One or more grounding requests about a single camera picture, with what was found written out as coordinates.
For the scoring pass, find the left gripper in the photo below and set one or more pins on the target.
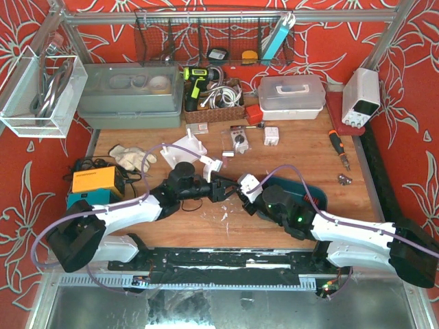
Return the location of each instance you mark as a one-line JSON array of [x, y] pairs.
[[215, 191]]

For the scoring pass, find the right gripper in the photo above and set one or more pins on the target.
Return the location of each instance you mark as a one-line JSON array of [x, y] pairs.
[[248, 204]]

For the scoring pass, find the white peg board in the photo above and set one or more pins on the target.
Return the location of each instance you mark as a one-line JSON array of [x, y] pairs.
[[186, 149]]

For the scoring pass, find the beige work glove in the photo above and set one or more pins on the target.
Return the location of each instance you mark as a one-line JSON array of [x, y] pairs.
[[132, 158]]

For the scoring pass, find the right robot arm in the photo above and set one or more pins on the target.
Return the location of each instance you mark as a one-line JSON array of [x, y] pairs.
[[403, 250]]

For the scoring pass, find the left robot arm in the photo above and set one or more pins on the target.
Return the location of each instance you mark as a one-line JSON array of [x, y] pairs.
[[85, 234]]

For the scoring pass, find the bagged round dial part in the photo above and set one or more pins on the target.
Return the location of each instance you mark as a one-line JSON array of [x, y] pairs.
[[234, 140]]

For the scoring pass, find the small clear labelled box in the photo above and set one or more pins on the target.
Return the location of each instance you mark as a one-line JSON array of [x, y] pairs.
[[197, 128]]

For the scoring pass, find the red small box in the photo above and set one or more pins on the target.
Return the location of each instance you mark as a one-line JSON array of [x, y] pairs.
[[254, 115]]

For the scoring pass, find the woven basket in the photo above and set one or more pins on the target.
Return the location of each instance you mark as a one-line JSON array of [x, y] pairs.
[[227, 104]]

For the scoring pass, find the orange device box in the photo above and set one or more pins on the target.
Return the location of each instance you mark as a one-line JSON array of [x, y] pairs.
[[108, 178]]

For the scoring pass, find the teal device box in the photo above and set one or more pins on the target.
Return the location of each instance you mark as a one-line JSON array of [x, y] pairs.
[[100, 196]]

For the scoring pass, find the yellow tape measure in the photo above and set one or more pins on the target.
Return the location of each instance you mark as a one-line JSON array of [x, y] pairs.
[[249, 57]]

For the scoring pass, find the grey plastic storage box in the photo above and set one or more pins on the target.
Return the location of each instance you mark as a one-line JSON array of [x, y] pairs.
[[130, 96]]

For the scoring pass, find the red book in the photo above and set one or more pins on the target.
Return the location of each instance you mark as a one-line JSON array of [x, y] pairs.
[[334, 107]]

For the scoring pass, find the white power supply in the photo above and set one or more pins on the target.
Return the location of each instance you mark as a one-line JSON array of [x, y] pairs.
[[361, 98]]

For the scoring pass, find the blue white power strip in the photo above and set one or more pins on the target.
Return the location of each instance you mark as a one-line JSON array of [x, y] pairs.
[[271, 44]]

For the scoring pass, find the clear acrylic hanging box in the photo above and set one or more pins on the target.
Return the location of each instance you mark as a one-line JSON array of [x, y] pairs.
[[40, 101]]

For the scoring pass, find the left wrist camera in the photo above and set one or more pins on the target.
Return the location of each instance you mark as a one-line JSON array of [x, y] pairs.
[[210, 165]]

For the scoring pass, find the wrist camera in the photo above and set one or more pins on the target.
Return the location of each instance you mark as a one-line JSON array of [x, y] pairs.
[[210, 165], [249, 181]]

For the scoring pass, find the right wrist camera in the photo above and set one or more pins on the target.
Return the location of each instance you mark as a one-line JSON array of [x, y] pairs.
[[249, 181]]

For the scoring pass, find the white wall plug adapter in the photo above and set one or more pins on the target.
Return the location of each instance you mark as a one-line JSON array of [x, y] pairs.
[[271, 136]]

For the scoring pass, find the small metal bracket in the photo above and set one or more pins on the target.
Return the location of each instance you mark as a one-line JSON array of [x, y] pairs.
[[344, 180]]

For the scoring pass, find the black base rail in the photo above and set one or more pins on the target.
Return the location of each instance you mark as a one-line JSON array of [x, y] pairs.
[[223, 266]]

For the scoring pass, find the yellow green cordless drill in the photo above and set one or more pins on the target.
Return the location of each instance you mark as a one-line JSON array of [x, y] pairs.
[[199, 78]]

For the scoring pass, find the white toolbox with handle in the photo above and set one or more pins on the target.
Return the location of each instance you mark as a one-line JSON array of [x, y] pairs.
[[291, 97]]

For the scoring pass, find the orange handled screwdriver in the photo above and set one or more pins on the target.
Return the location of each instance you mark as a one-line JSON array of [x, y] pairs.
[[339, 148]]

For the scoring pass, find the black wire shelf basket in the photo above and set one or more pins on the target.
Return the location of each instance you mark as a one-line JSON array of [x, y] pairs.
[[184, 37]]

